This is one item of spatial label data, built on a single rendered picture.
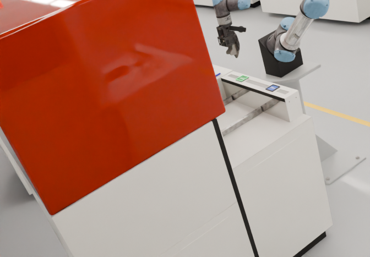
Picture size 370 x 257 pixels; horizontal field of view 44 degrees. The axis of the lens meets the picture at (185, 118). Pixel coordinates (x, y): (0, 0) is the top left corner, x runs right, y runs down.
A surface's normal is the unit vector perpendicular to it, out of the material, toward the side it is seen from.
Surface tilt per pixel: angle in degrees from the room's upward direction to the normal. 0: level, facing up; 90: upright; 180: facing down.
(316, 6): 112
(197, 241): 90
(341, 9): 90
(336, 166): 0
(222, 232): 90
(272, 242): 90
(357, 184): 0
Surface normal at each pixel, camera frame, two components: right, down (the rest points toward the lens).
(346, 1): -0.81, 0.47
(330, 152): 0.50, 0.27
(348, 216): -0.29, -0.84
